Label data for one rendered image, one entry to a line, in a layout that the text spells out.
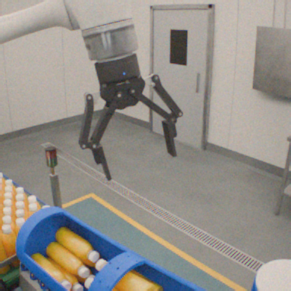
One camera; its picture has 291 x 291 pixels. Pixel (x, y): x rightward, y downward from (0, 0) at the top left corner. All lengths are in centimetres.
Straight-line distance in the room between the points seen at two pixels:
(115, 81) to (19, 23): 25
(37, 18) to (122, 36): 22
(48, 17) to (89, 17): 18
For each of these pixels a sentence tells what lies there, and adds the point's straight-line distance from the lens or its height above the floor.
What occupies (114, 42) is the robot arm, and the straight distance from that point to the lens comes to 50.
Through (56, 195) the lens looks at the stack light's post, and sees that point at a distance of 183.
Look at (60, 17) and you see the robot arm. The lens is 66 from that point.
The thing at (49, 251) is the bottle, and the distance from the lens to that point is 126.
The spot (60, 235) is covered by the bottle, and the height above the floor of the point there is 113.
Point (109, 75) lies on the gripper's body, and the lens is 52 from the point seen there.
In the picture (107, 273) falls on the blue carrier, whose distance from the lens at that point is 94.
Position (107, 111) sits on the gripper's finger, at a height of 175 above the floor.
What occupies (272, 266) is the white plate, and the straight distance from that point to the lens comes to 131.
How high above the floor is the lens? 189
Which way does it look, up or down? 23 degrees down
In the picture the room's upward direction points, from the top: straight up
